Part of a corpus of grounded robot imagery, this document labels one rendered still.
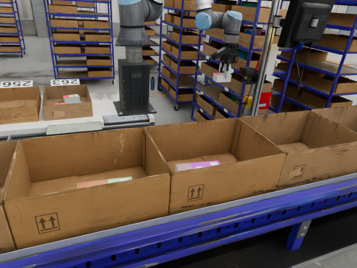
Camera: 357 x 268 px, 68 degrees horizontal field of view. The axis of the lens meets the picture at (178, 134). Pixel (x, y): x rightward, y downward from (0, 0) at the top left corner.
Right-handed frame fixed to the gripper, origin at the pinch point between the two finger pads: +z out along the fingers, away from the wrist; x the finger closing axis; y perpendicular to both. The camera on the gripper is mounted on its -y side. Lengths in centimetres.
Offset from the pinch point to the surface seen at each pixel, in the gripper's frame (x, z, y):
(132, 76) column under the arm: 21, 5, -53
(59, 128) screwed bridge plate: 6, 30, -98
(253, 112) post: -3.3, 25.6, 27.3
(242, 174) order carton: -90, 5, -40
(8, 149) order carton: -62, 3, -107
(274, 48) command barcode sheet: 1.0, -17.1, 36.3
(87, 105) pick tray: 20, 22, -81
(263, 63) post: -3.3, -8.2, 26.9
